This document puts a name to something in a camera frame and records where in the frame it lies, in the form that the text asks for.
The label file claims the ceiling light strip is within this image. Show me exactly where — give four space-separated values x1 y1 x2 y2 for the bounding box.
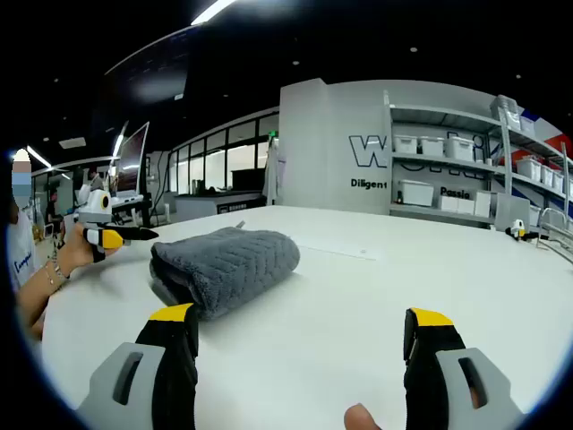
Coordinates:
190 0 238 26

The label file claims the thin wrist bracelet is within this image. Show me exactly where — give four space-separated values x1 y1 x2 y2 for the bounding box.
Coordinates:
43 262 71 290

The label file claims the white hanging coat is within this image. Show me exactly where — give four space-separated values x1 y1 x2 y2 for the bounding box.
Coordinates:
262 133 282 206

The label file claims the clear lidded bin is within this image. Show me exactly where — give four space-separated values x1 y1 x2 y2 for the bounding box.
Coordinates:
490 94 523 131

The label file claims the person's right hand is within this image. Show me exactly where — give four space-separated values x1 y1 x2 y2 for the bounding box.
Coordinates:
343 402 381 430

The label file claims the grey metal shelving unit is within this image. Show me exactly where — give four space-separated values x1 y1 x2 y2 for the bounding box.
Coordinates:
382 89 509 225
496 96 573 237

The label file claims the white monitor desk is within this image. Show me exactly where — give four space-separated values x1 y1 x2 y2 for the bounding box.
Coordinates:
109 193 154 228

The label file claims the grey towel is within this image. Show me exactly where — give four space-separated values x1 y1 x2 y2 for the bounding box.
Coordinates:
149 219 302 322

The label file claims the upright white box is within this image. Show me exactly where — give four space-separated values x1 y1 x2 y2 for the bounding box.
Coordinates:
474 190 492 218

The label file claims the person's left hand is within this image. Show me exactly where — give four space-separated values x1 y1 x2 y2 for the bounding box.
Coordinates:
56 222 121 275

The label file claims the flat white box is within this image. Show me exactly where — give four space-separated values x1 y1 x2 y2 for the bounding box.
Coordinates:
440 194 475 215

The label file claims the metal wire rack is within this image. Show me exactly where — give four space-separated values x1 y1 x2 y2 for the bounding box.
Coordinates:
535 205 573 265

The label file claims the large white storage bin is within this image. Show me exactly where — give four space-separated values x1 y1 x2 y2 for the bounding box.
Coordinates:
398 179 435 207

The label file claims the spare white yellow gripper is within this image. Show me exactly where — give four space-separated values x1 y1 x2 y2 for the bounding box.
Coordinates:
504 218 539 243

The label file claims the grey flat panel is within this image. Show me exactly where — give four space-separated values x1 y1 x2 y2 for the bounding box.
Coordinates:
494 192 532 232

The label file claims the black box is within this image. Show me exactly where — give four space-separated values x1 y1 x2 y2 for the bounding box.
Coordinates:
230 168 265 194

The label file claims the large tilted monitor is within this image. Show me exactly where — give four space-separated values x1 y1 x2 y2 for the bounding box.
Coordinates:
116 120 151 198

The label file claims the grey counter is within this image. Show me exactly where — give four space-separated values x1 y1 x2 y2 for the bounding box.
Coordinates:
174 190 269 225

